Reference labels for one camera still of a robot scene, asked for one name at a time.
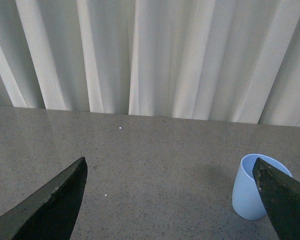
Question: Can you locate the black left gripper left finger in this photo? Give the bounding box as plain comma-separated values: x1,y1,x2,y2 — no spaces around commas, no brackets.
0,157,88,240

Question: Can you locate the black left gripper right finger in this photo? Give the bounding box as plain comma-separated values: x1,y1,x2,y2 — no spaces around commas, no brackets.
252,157,300,240

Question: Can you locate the blue plastic cup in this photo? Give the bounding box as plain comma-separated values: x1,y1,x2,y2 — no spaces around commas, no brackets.
232,153,292,221

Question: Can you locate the white pleated curtain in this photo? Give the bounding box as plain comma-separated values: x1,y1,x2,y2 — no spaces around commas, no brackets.
0,0,300,127

